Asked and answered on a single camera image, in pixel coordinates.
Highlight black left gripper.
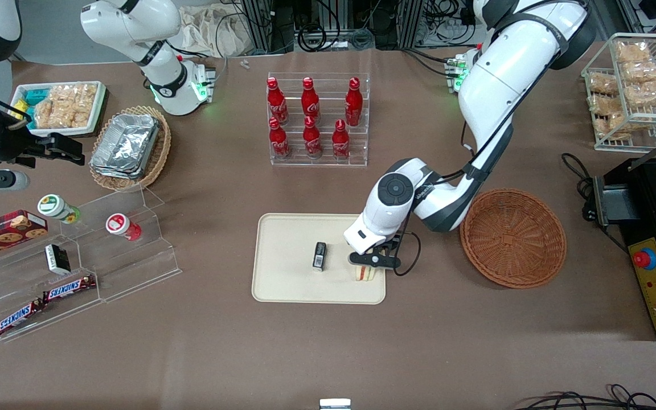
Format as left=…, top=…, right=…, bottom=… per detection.
left=362, top=231, right=404, bottom=257

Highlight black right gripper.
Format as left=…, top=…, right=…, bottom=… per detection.
left=0, top=128, right=86, bottom=169

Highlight white rectangular snack tray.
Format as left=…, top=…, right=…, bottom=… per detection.
left=10, top=81, right=107, bottom=138

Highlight light wicker basket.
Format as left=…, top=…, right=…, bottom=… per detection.
left=88, top=105, right=172, bottom=192

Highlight cream plastic tray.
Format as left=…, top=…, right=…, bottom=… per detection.
left=252, top=214, right=387, bottom=305

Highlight brown wicker basket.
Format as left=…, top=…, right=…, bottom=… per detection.
left=460, top=188, right=567, bottom=289

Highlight bagged rice crackers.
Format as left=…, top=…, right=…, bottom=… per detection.
left=49, top=84, right=99, bottom=128
left=32, top=97, right=76, bottom=130

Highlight green cup with sunflower lid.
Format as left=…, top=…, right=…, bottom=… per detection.
left=37, top=194, right=81, bottom=224

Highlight stacked aluminium foil trays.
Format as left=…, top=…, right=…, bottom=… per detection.
left=89, top=113, right=161, bottom=181

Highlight teal snack pack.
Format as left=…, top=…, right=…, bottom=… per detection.
left=20, top=88, right=51, bottom=106

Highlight red cup with white lid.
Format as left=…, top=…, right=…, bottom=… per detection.
left=105, top=212, right=142, bottom=241

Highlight clear acrylic bottle rack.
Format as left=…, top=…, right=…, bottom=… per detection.
left=266, top=72, right=370, bottom=168

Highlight red cookie box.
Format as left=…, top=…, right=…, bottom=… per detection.
left=0, top=209, right=49, bottom=264

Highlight small black and white box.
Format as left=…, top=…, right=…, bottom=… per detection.
left=44, top=243, right=72, bottom=276

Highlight red cola bottle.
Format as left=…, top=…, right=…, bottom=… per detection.
left=268, top=117, right=292, bottom=160
left=301, top=77, right=321, bottom=124
left=345, top=77, right=364, bottom=128
left=302, top=116, right=323, bottom=158
left=266, top=77, right=290, bottom=126
left=331, top=119, right=351, bottom=162

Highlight snickers chocolate bar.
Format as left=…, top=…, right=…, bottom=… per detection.
left=0, top=300, right=44, bottom=337
left=42, top=275, right=97, bottom=303

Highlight beige cloth bag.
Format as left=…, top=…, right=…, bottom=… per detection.
left=175, top=3, right=250, bottom=58

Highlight bagged fried snack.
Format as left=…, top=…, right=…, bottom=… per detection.
left=623, top=79, right=656, bottom=109
left=588, top=94, right=620, bottom=116
left=615, top=40, right=653, bottom=63
left=588, top=72, right=619, bottom=95
left=606, top=112, right=649, bottom=137

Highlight black warming appliance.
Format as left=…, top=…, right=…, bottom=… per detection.
left=592, top=125, right=656, bottom=342

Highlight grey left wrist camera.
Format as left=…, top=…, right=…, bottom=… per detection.
left=348, top=251, right=402, bottom=270

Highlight black base cables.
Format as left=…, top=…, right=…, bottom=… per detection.
left=401, top=48, right=455, bottom=78

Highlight black appliance power cable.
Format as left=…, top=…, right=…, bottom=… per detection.
left=560, top=153, right=598, bottom=222

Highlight coiled black cable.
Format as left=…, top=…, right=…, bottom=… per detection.
left=296, top=23, right=329, bottom=53

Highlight aluminium frame post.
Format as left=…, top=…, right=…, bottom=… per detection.
left=397, top=0, right=427, bottom=50
left=241, top=0, right=296, bottom=55

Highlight black floor cables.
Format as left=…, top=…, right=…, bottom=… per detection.
left=513, top=384, right=656, bottom=410

